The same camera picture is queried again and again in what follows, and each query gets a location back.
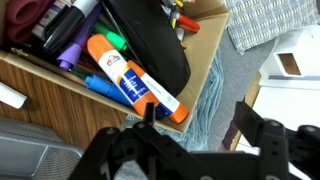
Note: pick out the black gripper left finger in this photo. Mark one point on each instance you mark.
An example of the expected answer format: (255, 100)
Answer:
(110, 150)

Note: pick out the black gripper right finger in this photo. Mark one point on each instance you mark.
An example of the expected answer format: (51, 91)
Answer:
(273, 146)

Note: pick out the brown cardboard box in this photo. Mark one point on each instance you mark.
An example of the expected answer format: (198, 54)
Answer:
(203, 50)

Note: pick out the blue marker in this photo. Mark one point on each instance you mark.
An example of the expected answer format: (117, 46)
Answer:
(103, 88)

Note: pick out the orange capped glue stick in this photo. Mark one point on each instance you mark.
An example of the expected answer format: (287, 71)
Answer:
(163, 96)
(123, 76)

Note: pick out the purple marker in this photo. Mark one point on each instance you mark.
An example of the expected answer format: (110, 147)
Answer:
(71, 53)

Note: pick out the white nightstand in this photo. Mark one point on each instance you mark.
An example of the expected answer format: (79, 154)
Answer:
(300, 43)

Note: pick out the green marker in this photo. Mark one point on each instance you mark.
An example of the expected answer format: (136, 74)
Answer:
(115, 39)

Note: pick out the white flat stick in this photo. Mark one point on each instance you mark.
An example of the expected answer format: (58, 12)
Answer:
(11, 95)

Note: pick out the black glossy case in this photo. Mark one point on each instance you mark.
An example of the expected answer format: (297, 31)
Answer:
(153, 43)

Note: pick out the black marker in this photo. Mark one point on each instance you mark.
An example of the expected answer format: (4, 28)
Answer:
(65, 26)

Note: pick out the white labelled marker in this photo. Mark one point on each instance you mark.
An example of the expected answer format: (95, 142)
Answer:
(50, 15)

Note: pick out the red marker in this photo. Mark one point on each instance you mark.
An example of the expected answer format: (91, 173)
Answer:
(188, 23)

